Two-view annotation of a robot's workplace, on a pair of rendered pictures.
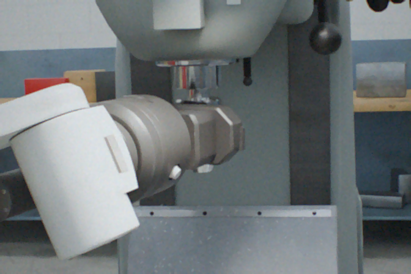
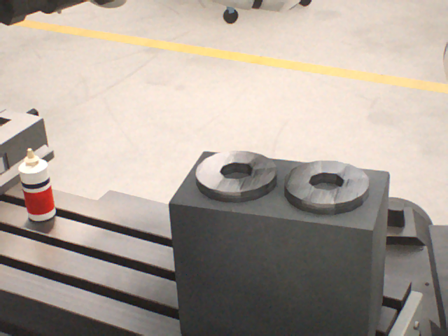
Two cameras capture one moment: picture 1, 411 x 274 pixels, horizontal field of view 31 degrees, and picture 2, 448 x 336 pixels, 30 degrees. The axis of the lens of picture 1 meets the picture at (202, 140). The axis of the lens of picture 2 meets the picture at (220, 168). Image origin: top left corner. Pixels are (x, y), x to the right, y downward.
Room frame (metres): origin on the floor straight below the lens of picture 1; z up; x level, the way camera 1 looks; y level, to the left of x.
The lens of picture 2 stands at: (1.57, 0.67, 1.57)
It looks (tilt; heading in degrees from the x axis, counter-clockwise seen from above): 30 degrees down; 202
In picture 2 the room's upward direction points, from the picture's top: 3 degrees counter-clockwise
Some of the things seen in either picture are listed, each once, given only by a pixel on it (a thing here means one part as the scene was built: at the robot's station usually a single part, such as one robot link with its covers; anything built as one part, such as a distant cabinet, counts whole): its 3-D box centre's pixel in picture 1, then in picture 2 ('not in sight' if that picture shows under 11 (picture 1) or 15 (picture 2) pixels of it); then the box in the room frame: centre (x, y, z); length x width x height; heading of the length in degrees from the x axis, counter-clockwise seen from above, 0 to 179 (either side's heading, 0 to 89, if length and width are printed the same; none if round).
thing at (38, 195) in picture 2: not in sight; (36, 182); (0.71, 0.03, 0.96); 0.04 x 0.04 x 0.11
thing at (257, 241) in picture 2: not in sight; (281, 250); (0.83, 0.43, 1.00); 0.22 x 0.12 x 0.20; 93
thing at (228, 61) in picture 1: (197, 59); not in sight; (0.76, 0.00, 1.31); 0.09 x 0.09 x 0.01
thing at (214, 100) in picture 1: (199, 103); not in sight; (0.76, 0.00, 1.26); 0.05 x 0.05 x 0.01
